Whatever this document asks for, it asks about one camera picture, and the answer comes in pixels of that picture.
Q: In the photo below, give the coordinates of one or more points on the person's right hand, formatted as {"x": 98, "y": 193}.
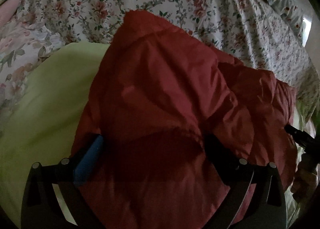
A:
{"x": 304, "y": 184}

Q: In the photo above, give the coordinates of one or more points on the large-rose floral cloth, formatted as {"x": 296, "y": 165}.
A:
{"x": 23, "y": 48}

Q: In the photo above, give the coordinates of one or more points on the small-floral white duvet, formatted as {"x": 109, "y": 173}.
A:
{"x": 263, "y": 34}

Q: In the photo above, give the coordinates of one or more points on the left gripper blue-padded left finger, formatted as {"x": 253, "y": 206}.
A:
{"x": 87, "y": 161}

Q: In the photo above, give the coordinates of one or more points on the light green bed sheet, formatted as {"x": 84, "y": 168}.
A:
{"x": 43, "y": 124}

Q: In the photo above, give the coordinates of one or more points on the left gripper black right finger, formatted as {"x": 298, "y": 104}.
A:
{"x": 234, "y": 172}

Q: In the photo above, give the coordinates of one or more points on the pink pillow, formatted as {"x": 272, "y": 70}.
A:
{"x": 8, "y": 8}

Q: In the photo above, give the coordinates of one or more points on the red quilted puffer coat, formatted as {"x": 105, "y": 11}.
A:
{"x": 156, "y": 92}

